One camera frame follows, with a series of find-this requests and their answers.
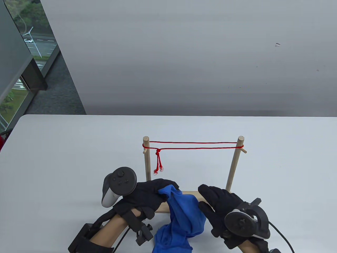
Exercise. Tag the person's right hand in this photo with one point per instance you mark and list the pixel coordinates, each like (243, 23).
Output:
(221, 200)

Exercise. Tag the black and white controller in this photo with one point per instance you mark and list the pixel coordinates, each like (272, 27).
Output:
(122, 180)
(242, 224)

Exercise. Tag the person's left forearm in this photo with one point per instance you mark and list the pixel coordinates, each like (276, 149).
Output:
(110, 229)

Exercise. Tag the glass window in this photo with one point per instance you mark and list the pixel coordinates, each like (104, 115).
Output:
(31, 31)

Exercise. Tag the wooden rack with posts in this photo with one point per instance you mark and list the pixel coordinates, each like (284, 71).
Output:
(231, 168)

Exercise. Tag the red object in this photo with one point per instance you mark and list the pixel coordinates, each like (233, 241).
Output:
(2, 143)

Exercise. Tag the person's right forearm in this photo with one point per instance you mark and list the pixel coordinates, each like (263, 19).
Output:
(250, 247)

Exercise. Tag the blue towel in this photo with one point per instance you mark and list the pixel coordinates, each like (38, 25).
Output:
(184, 213)

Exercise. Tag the person's left hand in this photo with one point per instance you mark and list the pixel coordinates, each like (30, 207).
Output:
(146, 195)

